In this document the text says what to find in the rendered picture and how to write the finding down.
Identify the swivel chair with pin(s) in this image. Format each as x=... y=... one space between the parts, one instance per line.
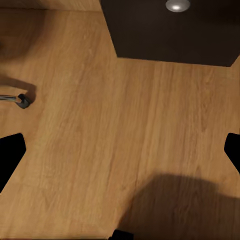
x=22 y=100

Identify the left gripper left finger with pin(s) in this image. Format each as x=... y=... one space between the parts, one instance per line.
x=12 y=149

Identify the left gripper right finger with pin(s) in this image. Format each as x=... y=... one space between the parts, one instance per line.
x=232 y=149

